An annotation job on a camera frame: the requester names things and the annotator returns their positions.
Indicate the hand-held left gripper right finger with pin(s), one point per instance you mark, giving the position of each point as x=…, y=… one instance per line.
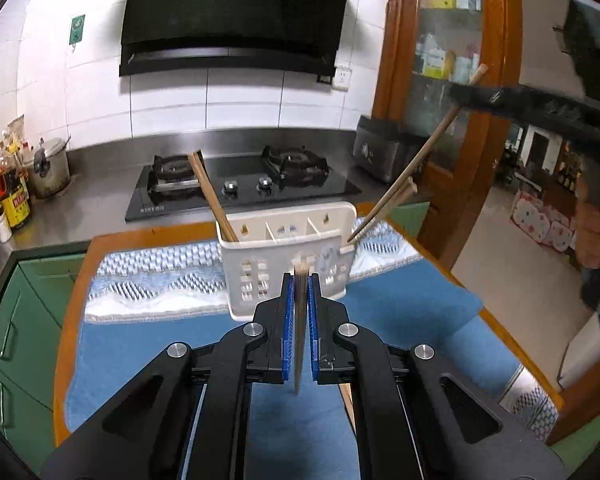
x=314, y=330

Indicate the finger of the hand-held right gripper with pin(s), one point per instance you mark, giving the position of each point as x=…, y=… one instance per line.
x=480, y=96

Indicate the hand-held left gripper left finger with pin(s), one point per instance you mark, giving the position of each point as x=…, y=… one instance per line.
x=289, y=330

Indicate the white plastic utensil holder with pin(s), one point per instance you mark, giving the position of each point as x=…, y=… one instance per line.
x=280, y=260

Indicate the person's right hand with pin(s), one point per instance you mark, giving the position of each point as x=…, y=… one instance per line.
x=590, y=230

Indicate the wooden glass door cabinet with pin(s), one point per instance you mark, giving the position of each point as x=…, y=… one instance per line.
x=505, y=110

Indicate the shelf of small boxes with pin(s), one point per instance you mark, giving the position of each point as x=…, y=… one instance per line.
x=445, y=50

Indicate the black rice cooker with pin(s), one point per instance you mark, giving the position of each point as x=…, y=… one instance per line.
x=385, y=150

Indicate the pink patterned floor mat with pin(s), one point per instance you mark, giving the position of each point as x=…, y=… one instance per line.
x=540, y=220

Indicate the blue patterned tablecloth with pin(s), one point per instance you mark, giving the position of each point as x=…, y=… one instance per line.
x=155, y=340

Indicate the black gas stove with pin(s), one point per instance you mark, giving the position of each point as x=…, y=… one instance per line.
x=245, y=185

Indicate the wooden table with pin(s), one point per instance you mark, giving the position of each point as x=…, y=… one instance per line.
x=67, y=310

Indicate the steel kitchen counter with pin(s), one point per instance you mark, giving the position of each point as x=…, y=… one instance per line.
x=105, y=175

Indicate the black range hood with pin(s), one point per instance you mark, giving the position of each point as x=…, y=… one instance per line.
x=230, y=15

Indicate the green kitchen base cabinets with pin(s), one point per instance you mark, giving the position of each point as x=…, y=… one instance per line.
x=25, y=335

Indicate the steel pot with lid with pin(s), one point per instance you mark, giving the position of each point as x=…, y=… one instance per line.
x=52, y=170

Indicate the small white lidded jar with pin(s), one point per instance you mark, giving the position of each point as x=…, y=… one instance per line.
x=1, y=225

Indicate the white wall socket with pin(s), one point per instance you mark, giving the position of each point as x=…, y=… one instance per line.
x=342, y=78

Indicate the green wall hook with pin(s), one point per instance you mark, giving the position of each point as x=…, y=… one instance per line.
x=77, y=30

